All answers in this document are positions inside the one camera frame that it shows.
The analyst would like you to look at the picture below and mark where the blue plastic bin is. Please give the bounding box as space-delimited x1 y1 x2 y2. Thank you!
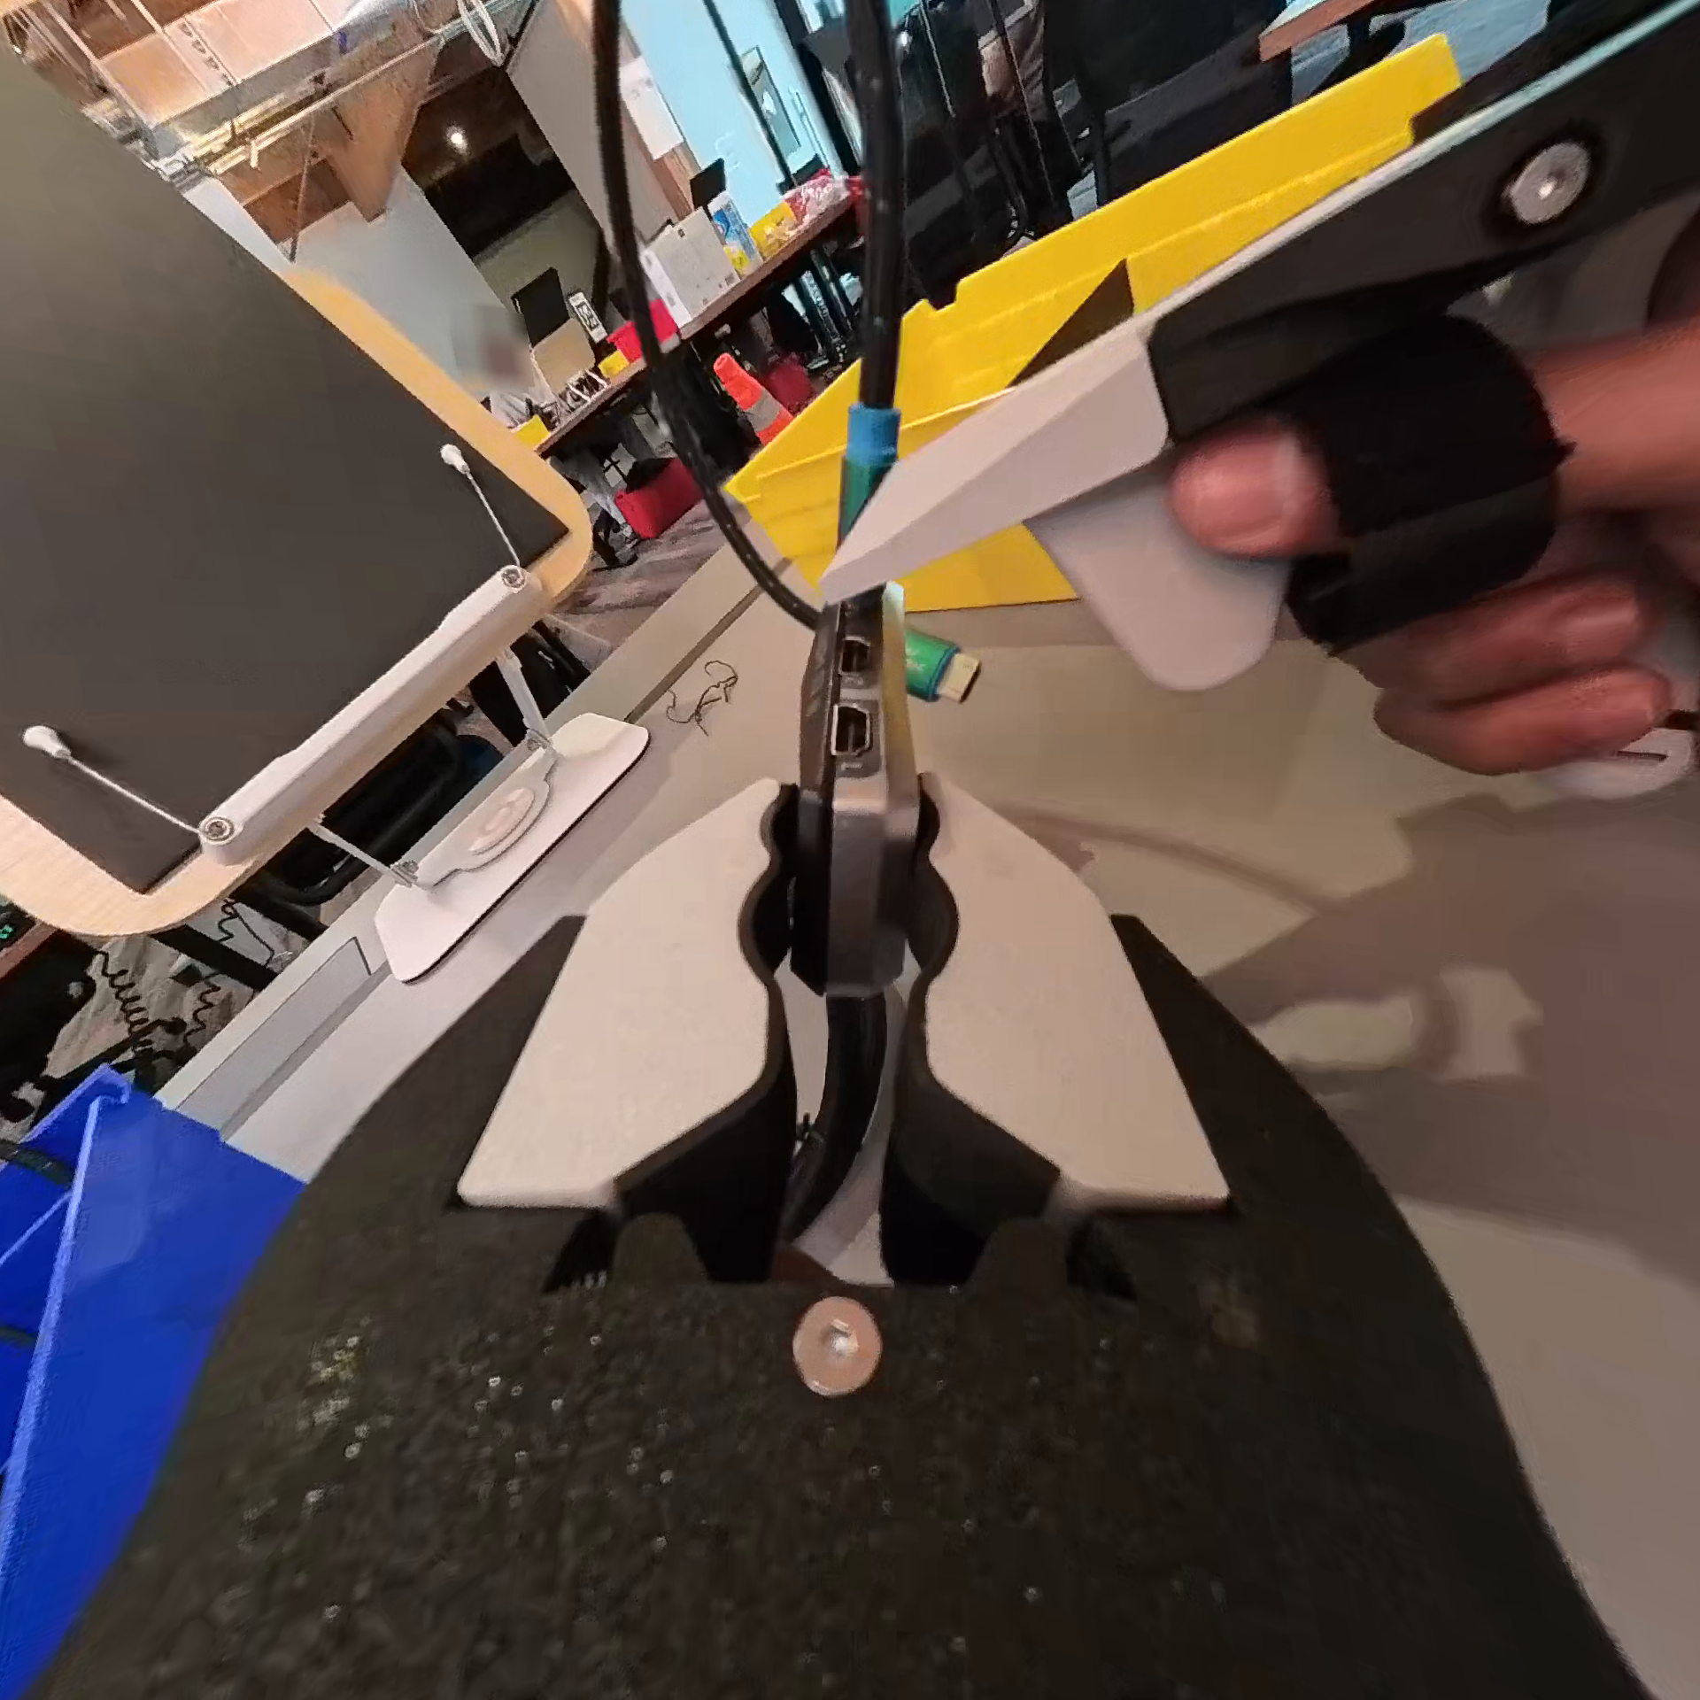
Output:
0 1062 309 1700

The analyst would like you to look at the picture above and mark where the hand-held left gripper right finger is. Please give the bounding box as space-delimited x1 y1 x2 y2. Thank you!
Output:
904 773 1233 1213

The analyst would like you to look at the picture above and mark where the person's right hand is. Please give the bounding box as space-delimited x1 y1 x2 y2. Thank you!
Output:
1173 311 1700 775

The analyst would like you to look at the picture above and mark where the white tablet stand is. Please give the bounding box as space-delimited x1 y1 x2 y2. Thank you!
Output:
23 444 654 988

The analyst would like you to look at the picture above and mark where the yellow plastic bin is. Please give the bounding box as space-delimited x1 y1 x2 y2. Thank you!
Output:
723 31 1463 616

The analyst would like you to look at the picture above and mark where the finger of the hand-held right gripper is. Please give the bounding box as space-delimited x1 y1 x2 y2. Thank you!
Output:
820 315 1293 696

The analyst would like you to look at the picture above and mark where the dark grey hdmi switch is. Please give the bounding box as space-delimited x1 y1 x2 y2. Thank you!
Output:
792 584 932 998

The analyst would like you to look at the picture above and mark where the orange traffic cone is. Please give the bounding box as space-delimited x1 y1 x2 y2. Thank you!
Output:
712 350 799 446

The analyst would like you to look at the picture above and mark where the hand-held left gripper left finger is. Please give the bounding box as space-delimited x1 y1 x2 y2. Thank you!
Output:
457 781 799 1211

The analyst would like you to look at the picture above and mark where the black tablet wooden frame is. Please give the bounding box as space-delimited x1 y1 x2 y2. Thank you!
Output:
0 39 595 938

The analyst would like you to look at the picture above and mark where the white cardboard box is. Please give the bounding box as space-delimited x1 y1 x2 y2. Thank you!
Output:
641 212 744 327

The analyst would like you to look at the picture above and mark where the thin black cable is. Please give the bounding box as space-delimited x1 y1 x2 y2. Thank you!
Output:
590 0 829 632

